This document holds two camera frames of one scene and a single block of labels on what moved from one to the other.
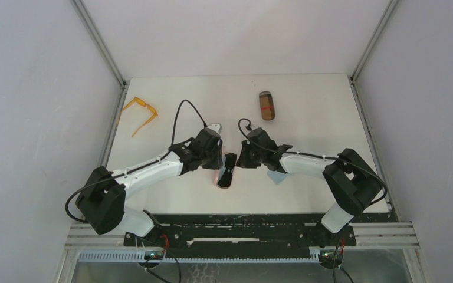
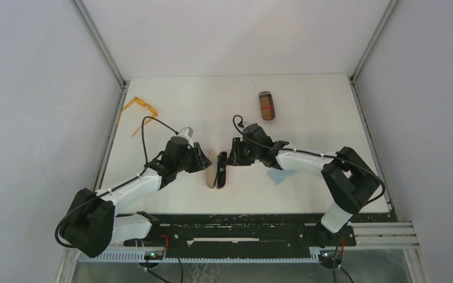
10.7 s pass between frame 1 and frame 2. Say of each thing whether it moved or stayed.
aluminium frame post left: stayed
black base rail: stayed
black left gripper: moved
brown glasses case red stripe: stayed
